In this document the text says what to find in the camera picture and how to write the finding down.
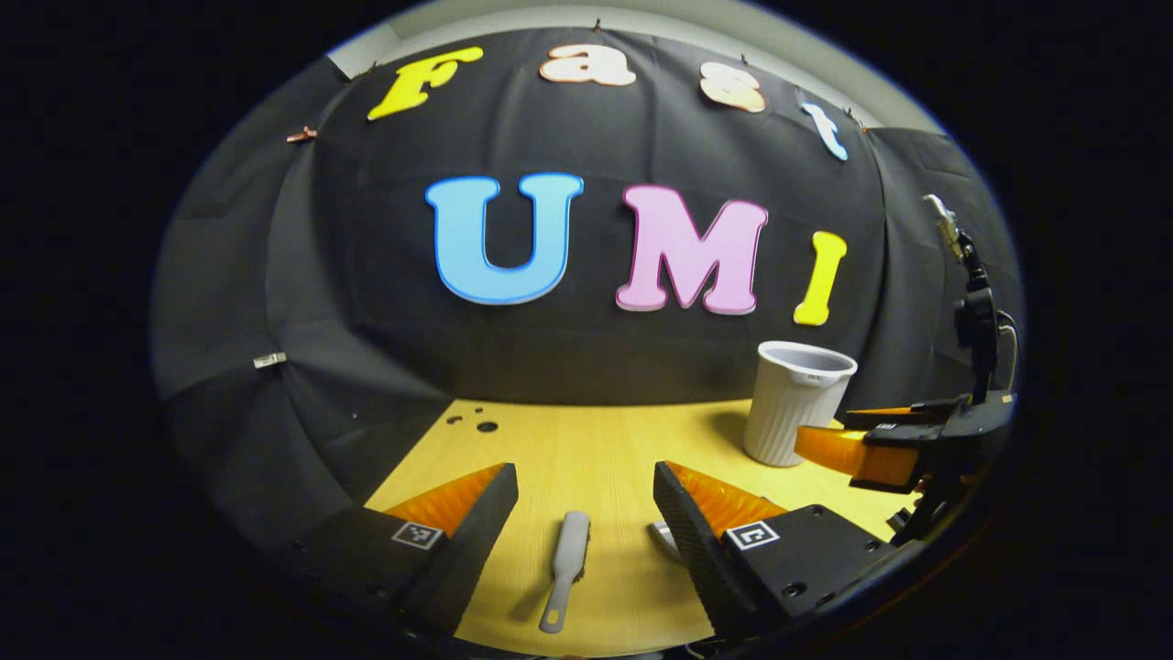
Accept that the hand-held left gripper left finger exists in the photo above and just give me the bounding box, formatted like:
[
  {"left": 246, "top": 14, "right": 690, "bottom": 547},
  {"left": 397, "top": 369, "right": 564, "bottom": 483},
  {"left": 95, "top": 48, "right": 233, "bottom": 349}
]
[{"left": 280, "top": 461, "right": 521, "bottom": 638}]

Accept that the grey ribbed garbage bin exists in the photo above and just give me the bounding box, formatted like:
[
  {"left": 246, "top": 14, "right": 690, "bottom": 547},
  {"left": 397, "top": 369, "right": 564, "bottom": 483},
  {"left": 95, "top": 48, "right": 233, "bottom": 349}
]
[{"left": 743, "top": 340, "right": 859, "bottom": 468}]

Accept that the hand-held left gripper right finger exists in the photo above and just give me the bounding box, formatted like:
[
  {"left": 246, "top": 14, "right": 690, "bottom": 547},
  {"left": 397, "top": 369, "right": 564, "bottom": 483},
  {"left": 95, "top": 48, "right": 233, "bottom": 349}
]
[{"left": 652, "top": 459, "right": 904, "bottom": 643}]

